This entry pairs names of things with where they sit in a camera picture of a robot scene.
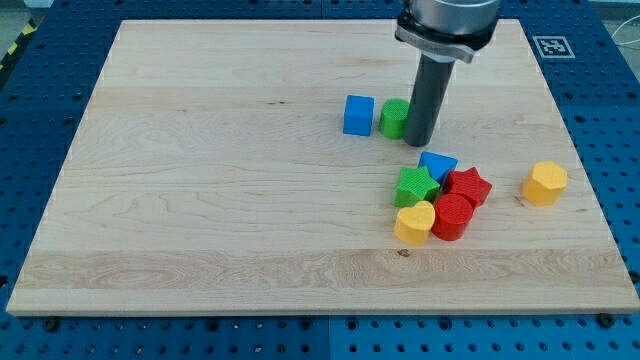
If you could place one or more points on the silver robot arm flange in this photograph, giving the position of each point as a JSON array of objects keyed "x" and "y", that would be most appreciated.
[{"x": 447, "y": 30}]

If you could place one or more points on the blue triangle block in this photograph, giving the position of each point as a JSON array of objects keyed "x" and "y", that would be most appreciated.
[{"x": 439, "y": 166}]

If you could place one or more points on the yellow hexagon block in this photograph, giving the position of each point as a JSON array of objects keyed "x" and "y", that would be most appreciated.
[{"x": 545, "y": 183}]

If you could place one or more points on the blue cube block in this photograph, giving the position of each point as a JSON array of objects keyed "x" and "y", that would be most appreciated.
[{"x": 358, "y": 115}]

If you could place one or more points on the green cylinder block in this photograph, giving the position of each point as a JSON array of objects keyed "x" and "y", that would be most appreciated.
[{"x": 393, "y": 117}]

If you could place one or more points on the green star block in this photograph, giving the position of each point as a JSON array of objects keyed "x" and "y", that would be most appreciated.
[{"x": 414, "y": 185}]

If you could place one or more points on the light wooden board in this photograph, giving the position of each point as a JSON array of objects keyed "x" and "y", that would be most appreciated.
[{"x": 209, "y": 175}]

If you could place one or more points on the yellow heart block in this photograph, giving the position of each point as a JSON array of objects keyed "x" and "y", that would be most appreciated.
[{"x": 413, "y": 224}]

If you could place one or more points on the red cylinder block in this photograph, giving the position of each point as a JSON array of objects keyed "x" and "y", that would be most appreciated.
[{"x": 453, "y": 213}]

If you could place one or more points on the red star block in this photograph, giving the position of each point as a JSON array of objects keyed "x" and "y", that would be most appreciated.
[{"x": 468, "y": 184}]

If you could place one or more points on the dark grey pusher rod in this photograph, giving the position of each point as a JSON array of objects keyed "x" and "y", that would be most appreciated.
[{"x": 429, "y": 89}]

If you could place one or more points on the white fiducial marker tag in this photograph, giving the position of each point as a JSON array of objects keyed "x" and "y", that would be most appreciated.
[{"x": 553, "y": 47}]

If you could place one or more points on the yellow black hazard tape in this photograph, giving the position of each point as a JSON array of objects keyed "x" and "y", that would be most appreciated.
[{"x": 18, "y": 47}]

